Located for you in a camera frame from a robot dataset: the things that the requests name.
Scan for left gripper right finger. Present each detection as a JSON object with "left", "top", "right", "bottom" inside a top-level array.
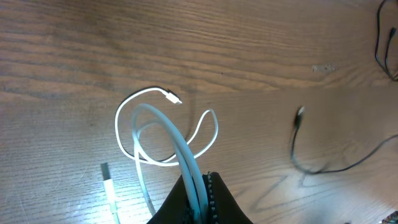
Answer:
[{"left": 202, "top": 172, "right": 252, "bottom": 224}]

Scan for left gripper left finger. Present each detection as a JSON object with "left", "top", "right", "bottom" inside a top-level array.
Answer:
[{"left": 147, "top": 177, "right": 194, "bottom": 224}]

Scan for white usb cable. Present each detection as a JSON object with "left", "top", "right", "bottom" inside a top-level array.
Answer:
[{"left": 99, "top": 86, "right": 220, "bottom": 224}]

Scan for black usb cable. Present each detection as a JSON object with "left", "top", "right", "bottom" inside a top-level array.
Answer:
[
  {"left": 289, "top": 105, "right": 398, "bottom": 175},
  {"left": 374, "top": 0, "right": 398, "bottom": 82}
]

